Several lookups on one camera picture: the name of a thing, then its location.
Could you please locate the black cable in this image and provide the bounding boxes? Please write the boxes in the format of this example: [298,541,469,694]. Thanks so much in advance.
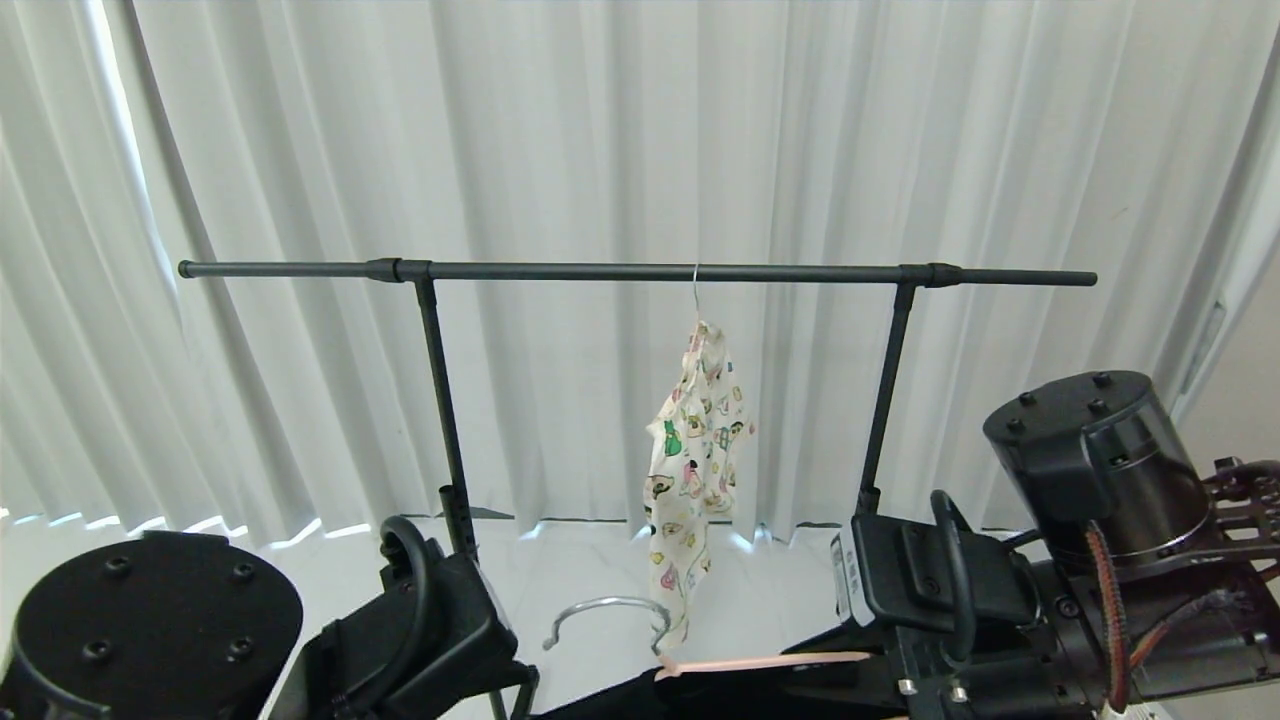
[378,515,433,701]
[930,490,976,661]

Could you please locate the white curtain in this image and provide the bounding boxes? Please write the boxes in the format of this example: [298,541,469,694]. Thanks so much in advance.
[0,0,1280,551]

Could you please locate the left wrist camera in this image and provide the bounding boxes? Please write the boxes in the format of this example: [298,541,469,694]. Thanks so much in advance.
[300,540,541,720]

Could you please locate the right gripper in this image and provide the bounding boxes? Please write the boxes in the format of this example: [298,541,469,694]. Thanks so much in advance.
[885,600,1098,720]

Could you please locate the cream printed garment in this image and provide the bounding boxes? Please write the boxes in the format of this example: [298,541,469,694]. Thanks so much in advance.
[643,320,758,653]

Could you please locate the black garment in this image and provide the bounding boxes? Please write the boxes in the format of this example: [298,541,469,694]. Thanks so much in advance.
[530,665,901,720]

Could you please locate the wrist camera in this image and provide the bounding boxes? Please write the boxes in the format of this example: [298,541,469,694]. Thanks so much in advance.
[830,510,1041,633]
[300,540,541,720]

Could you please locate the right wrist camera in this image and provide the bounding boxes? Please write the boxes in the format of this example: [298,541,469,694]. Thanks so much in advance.
[830,510,1041,633]

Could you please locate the black clothes rack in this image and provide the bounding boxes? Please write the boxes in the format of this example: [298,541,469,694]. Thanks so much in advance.
[178,258,1098,563]

